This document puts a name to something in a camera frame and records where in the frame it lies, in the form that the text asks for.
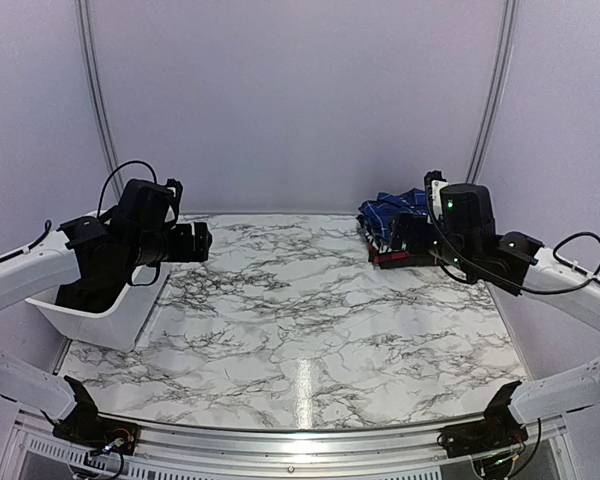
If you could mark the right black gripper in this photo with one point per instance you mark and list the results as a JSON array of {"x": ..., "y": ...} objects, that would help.
[{"x": 416, "y": 243}]

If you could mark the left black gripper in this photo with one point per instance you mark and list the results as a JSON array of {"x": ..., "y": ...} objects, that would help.
[{"x": 183, "y": 252}]

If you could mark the black long sleeve shirt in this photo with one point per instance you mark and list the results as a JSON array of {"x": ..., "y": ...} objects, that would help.
[{"x": 97, "y": 289}]

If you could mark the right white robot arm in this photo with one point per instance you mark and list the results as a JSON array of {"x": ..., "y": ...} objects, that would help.
[{"x": 455, "y": 225}]

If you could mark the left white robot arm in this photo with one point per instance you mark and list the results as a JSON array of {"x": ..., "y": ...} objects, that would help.
[{"x": 48, "y": 262}]

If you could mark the black white patterned folded shirt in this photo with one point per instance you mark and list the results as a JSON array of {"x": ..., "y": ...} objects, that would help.
[{"x": 375, "y": 242}]

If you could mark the red black plaid folded shirt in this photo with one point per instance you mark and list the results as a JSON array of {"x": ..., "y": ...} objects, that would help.
[{"x": 400, "y": 259}]

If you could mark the blue plaid folded shirt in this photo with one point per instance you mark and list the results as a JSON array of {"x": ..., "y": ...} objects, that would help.
[{"x": 378, "y": 214}]

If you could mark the white plastic laundry basket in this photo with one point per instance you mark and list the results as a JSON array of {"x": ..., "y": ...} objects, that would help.
[{"x": 98, "y": 243}]

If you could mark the aluminium table front rail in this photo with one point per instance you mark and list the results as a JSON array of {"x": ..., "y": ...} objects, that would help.
[{"x": 412, "y": 451}]

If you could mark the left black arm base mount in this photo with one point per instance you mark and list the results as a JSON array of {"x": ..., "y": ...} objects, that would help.
[{"x": 98, "y": 432}]

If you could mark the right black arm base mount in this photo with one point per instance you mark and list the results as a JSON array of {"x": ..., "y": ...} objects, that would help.
[{"x": 480, "y": 436}]

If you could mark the right aluminium wall profile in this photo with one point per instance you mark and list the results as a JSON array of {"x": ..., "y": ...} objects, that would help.
[{"x": 496, "y": 89}]

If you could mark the aluminium wall profile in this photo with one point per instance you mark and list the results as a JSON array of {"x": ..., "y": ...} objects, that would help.
[
  {"x": 496, "y": 89},
  {"x": 88, "y": 47}
]

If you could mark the left aluminium wall profile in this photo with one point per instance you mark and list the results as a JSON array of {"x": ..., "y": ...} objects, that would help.
[{"x": 88, "y": 47}]

